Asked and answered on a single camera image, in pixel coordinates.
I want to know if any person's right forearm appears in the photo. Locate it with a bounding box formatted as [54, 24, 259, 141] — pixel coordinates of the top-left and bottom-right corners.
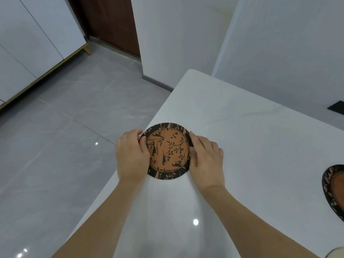
[200, 185, 323, 258]

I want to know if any dark brown wooden door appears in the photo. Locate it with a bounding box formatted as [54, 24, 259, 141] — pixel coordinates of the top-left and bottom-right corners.
[66, 0, 141, 58]

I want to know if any black wall socket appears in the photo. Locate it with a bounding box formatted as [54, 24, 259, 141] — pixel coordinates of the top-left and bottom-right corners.
[327, 101, 344, 115]

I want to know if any person's right hand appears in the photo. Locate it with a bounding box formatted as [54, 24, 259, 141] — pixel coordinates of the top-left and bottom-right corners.
[188, 131, 226, 193]

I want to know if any person's left hand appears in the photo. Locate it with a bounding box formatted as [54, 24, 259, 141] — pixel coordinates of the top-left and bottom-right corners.
[115, 128, 150, 183]

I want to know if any white cabinet with gold base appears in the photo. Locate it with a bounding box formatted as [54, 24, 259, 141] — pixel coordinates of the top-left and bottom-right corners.
[0, 0, 92, 110]

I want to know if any person's left forearm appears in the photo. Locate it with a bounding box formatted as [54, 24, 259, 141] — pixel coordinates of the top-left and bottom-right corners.
[51, 177, 147, 258]

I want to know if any pale round object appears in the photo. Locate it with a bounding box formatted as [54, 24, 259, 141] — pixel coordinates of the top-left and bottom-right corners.
[325, 247, 344, 258]

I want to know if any round orange black patterned placemat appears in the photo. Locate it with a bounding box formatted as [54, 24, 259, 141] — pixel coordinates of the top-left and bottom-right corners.
[139, 122, 194, 180]
[322, 164, 344, 222]

